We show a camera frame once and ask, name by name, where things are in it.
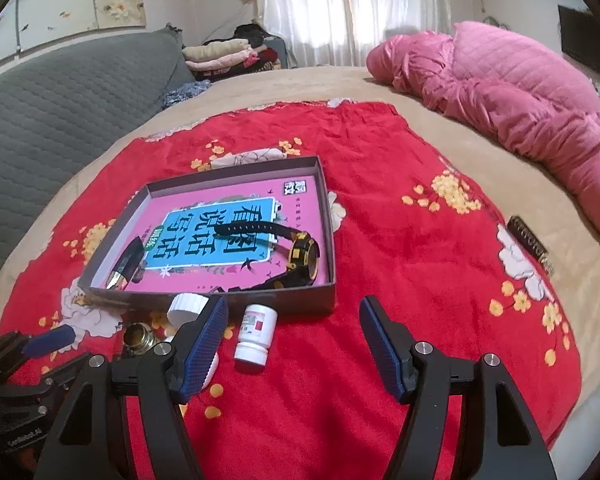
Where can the black television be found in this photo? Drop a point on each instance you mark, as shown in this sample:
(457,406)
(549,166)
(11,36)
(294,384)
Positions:
(577,35)

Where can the red floral blanket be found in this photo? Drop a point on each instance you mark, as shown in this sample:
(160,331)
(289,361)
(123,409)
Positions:
(380,210)

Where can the grey quilted sofa cushion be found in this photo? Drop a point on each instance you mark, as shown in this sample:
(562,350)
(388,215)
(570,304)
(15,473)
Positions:
(55,110)

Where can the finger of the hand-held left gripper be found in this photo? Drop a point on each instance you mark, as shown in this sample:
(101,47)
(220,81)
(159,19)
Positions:
(50,341)
(67,367)

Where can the grey cardboard box tray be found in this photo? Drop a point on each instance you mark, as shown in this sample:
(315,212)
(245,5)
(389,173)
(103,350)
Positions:
(280,300)

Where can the white curtain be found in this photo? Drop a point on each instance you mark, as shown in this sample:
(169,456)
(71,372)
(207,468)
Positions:
(350,10)

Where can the pink blue book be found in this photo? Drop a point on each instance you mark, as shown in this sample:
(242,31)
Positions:
(300,220)

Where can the beige bed sheet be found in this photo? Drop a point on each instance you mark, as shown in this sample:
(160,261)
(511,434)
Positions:
(330,85)

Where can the white ribbed bottle cap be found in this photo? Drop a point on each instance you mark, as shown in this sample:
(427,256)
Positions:
(185,305)

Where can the blue patterned cloth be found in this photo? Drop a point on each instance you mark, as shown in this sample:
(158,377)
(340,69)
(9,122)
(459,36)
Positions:
(185,92)

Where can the small brass metal cap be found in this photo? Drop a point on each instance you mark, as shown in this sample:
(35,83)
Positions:
(139,336)

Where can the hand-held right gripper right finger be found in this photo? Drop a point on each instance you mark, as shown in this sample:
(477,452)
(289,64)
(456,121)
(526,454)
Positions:
(385,355)

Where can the white medicine bottle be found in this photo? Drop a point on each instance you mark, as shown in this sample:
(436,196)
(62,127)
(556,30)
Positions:
(252,350)

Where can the folded beige pink clothes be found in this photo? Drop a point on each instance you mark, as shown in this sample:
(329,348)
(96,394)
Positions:
(215,55)

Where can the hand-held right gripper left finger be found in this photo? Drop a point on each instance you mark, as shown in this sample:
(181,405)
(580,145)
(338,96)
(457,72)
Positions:
(205,350)

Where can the black yellow wristwatch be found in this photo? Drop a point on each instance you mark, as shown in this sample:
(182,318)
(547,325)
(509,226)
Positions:
(305,255)

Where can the pink quilt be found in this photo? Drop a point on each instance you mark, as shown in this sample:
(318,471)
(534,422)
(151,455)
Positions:
(505,85)

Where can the pile of dark clothes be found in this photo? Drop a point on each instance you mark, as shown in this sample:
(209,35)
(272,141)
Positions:
(262,42)

